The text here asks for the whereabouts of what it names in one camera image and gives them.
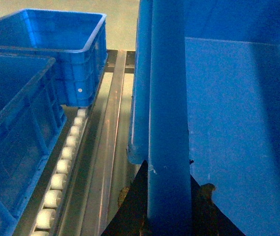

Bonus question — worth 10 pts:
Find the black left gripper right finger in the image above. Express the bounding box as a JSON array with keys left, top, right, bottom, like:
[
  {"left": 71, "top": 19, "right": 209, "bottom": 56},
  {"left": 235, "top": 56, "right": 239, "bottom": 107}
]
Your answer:
[{"left": 190, "top": 177, "right": 244, "bottom": 236}]

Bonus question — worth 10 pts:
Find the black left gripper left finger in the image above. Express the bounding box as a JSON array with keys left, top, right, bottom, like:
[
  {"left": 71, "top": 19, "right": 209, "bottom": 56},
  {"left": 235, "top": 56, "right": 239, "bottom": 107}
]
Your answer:
[{"left": 102, "top": 160, "right": 148, "bottom": 236}]

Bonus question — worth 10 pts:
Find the blue plastic crate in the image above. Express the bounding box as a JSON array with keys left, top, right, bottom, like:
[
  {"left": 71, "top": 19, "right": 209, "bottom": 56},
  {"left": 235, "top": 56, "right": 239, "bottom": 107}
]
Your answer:
[{"left": 128, "top": 0, "right": 280, "bottom": 236}]

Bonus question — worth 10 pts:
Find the steel roller conveyor shelf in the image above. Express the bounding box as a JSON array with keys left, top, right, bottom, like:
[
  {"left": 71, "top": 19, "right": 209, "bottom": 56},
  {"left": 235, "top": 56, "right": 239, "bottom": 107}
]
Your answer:
[{"left": 11, "top": 49, "right": 140, "bottom": 236}]

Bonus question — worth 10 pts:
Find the blue crate on shelf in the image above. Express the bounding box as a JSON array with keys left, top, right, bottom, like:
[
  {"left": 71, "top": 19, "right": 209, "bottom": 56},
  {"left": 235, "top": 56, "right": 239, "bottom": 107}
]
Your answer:
[
  {"left": 0, "top": 54, "right": 66, "bottom": 236},
  {"left": 0, "top": 8, "right": 108, "bottom": 107}
]

